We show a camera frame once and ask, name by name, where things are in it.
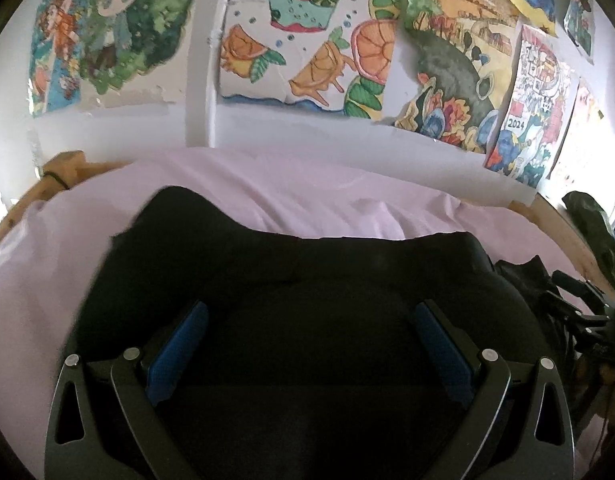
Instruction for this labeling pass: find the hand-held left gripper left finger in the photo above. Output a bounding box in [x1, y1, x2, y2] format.
[44, 300, 211, 480]

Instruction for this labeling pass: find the dark green cloth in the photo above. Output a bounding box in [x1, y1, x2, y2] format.
[561, 190, 615, 293]

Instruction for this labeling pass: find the orange fruit drawing poster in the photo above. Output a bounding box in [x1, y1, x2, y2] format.
[216, 0, 405, 122]

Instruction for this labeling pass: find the small dark figure poster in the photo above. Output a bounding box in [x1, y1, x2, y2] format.
[552, 0, 597, 65]

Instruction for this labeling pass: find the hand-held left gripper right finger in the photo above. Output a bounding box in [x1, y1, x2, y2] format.
[409, 300, 576, 480]

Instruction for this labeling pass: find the dark fish drawing poster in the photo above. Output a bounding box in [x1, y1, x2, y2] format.
[393, 0, 522, 155]

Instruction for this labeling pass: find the wooden bed frame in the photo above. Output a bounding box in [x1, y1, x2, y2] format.
[0, 150, 615, 301]

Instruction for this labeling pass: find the pink bedsheet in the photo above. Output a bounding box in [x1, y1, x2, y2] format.
[0, 146, 593, 480]

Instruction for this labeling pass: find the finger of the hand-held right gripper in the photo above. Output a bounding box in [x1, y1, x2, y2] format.
[551, 270, 613, 317]

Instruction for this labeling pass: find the pale drawing poster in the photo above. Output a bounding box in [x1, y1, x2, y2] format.
[546, 79, 615, 197]

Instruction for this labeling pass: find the black garment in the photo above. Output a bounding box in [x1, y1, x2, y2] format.
[68, 186, 563, 480]

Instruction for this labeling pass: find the colourful town drawing poster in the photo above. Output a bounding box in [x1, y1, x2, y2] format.
[484, 24, 579, 190]

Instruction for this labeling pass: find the blond figure green poster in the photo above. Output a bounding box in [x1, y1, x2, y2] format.
[75, 0, 197, 97]

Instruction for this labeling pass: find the blue cartoon girl poster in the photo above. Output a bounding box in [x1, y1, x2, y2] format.
[28, 0, 84, 120]

